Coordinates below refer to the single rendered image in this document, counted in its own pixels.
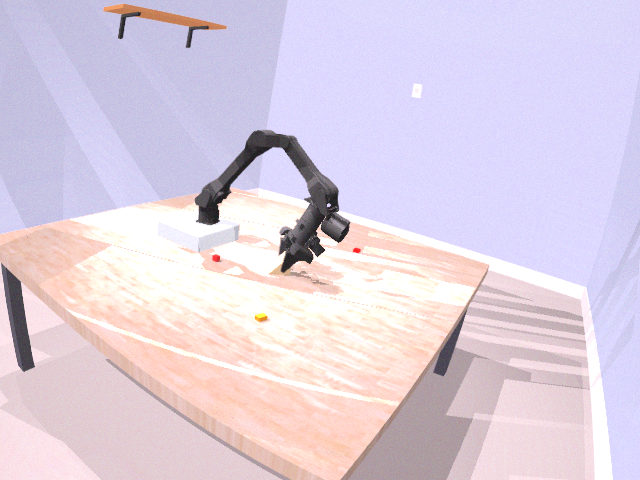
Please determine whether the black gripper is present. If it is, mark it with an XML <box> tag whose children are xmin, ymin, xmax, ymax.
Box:
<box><xmin>278</xmin><ymin>218</ymin><xmax>318</xmax><ymax>273</ymax></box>

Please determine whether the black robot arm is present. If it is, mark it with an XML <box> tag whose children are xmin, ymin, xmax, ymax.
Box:
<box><xmin>194</xmin><ymin>130</ymin><xmax>351</xmax><ymax>243</ymax></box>

